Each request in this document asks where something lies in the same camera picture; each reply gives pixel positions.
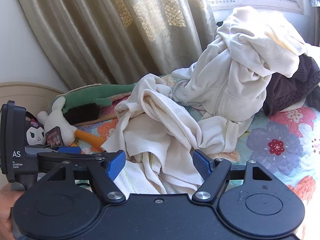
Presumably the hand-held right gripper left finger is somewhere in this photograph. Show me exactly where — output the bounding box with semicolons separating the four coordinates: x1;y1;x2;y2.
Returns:
40;150;127;203

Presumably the beige patterned curtain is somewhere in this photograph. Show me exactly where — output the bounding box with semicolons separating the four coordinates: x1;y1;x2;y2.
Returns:
12;0;218;93

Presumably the white plush with orange feet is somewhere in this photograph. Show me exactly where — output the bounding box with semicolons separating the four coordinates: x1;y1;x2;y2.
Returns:
37;97;105;153

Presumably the cream waffle pajama shirt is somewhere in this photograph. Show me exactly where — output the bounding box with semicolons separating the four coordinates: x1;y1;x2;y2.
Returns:
101;74;240;198

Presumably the small dark-framed picture card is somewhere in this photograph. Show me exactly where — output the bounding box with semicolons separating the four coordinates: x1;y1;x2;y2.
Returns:
46;126;62;147

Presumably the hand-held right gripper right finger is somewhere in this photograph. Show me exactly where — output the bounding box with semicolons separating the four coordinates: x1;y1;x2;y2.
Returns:
191;149;273;203

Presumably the beige headboard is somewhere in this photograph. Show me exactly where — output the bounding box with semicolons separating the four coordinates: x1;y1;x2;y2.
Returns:
0;81;67;120

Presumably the black brush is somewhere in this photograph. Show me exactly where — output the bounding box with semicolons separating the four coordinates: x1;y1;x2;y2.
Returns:
63;102;100;125

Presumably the floral quilt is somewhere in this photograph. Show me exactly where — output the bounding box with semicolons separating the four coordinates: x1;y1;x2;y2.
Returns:
72;74;320;240

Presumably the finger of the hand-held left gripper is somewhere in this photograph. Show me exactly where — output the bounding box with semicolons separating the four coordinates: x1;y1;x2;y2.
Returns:
37;152;107;164
55;146;82;154

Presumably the white fleece hoodie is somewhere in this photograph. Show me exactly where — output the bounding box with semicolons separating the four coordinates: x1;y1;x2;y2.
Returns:
171;6;309;130

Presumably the black and white cartoon charm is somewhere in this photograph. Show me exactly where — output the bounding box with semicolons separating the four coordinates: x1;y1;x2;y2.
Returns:
26;119;47;146

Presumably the green crocodile plush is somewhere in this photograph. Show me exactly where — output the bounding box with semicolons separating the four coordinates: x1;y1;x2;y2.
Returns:
49;83;137;127

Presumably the person's left hand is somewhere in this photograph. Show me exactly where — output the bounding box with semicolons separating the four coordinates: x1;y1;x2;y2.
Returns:
0;184;24;233

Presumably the dark brown knit sweater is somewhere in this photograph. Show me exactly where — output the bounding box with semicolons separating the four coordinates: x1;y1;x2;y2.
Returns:
262;54;320;117

